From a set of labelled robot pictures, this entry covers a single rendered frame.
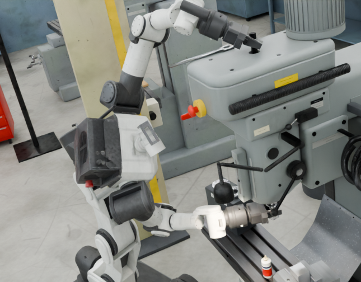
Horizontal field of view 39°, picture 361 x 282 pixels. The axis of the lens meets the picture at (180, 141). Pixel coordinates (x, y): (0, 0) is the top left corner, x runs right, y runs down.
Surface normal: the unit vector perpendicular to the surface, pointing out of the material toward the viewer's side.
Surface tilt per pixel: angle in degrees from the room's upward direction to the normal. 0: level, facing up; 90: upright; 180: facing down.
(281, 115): 90
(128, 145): 58
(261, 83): 90
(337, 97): 90
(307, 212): 0
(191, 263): 0
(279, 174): 90
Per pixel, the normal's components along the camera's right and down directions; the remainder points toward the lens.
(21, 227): -0.18, -0.87
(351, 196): -0.90, 0.33
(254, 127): 0.40, 0.36
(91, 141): 0.55, -0.28
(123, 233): 0.67, 0.07
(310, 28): -0.39, 0.49
